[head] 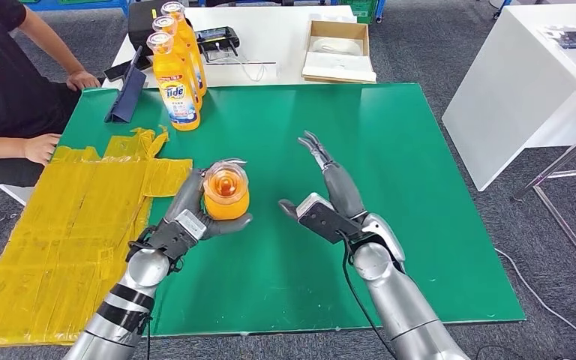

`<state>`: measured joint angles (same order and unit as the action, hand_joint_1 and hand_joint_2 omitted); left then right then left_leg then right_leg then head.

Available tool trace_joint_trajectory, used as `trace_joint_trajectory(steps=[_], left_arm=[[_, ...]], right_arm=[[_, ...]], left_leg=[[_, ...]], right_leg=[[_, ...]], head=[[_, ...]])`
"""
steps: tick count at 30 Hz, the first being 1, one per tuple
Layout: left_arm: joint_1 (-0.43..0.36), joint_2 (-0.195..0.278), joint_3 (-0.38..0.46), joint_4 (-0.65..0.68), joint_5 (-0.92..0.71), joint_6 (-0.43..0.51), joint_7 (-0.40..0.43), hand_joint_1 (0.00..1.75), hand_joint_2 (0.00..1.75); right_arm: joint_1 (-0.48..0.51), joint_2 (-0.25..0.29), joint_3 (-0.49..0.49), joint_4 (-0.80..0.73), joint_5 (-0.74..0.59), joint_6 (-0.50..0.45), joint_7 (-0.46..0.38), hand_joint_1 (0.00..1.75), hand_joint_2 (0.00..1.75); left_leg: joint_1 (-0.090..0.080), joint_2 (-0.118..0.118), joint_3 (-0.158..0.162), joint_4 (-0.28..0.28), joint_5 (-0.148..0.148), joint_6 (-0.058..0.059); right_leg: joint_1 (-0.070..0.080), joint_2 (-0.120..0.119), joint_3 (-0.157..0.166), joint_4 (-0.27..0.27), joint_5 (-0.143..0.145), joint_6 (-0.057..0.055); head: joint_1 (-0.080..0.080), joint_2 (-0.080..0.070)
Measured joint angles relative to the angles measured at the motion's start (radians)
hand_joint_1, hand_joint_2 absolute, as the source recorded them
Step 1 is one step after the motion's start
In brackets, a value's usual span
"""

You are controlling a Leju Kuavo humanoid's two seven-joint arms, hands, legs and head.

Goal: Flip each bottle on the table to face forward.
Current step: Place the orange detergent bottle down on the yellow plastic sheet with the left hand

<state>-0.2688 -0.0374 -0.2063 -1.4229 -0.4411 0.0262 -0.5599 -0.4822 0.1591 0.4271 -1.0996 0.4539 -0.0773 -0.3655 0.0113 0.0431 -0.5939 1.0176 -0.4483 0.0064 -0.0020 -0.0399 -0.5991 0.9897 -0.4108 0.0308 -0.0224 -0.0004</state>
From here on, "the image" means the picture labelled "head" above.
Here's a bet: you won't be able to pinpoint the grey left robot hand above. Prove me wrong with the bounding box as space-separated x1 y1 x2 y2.
163 158 254 242

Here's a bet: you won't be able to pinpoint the person's right hand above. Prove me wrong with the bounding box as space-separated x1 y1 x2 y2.
23 133 62 167

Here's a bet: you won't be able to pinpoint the person's left hand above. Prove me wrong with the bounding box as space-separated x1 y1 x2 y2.
65 70 102 92

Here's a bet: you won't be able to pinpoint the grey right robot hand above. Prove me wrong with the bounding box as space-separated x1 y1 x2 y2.
277 130 368 222

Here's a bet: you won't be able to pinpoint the orange detergent bottle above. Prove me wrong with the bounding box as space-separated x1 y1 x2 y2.
146 31 202 132
151 15 205 111
202 161 251 221
160 1 209 98

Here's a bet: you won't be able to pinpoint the black smartphone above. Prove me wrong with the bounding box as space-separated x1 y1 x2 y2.
103 55 152 83

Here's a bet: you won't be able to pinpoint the tablet in blue case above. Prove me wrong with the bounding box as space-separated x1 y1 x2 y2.
103 45 147 125

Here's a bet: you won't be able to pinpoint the white seat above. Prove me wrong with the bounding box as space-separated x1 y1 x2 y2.
0 182 35 206

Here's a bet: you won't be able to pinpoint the green table mat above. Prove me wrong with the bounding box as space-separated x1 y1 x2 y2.
56 82 526 339

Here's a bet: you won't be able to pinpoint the person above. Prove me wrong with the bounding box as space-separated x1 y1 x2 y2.
0 0 103 188

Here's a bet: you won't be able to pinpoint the black carry case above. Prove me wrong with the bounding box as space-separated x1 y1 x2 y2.
127 0 167 56

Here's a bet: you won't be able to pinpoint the yellow taped plastic sheet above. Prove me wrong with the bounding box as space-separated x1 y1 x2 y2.
0 126 194 348

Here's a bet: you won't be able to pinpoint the white foam sheet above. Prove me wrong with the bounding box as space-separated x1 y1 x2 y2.
302 51 377 82

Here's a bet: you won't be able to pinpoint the clear acrylic stand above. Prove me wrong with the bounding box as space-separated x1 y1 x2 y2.
203 60 278 82

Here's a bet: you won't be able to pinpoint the black remote controller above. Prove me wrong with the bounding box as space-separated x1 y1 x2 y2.
194 25 242 63

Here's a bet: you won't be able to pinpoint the white round pouch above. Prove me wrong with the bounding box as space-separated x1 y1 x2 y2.
310 37 362 56

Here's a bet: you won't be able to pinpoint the cardboard box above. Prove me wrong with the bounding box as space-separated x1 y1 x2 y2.
301 19 378 85

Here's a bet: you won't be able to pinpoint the white table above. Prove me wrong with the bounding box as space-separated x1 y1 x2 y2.
101 4 359 89

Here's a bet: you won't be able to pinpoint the green plastic crate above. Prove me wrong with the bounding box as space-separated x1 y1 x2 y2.
340 0 379 25

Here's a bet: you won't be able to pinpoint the white desk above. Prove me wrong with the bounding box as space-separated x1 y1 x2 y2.
442 4 576 192

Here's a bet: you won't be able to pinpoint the printed leaflet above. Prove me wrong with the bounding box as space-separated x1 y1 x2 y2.
538 25 576 71

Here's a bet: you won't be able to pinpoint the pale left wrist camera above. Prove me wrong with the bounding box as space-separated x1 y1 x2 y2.
126 208 209 275

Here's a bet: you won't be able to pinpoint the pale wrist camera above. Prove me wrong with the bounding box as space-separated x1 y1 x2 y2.
295 192 364 245
126 208 209 275

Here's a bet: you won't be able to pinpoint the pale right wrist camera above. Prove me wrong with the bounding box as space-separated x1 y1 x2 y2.
295 192 364 245

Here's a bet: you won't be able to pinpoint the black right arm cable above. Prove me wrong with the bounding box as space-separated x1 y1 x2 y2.
337 230 398 360

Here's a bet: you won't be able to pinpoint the white charging cable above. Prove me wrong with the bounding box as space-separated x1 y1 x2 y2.
215 43 268 83

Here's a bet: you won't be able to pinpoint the grey floor cable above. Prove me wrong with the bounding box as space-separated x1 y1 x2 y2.
495 247 576 341

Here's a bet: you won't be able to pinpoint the black floor cable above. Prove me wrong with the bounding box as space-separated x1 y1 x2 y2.
474 343 518 360

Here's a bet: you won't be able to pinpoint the metal desk frame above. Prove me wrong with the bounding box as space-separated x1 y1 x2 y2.
511 116 576 290

